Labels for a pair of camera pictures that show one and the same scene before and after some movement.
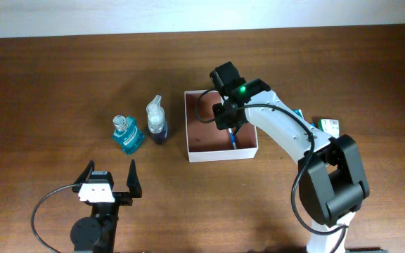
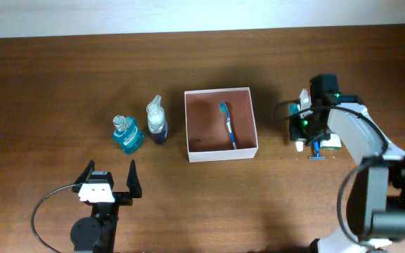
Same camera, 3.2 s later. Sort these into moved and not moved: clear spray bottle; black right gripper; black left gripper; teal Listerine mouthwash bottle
Moved: black right gripper
Not moved: black left gripper; teal Listerine mouthwash bottle; clear spray bottle
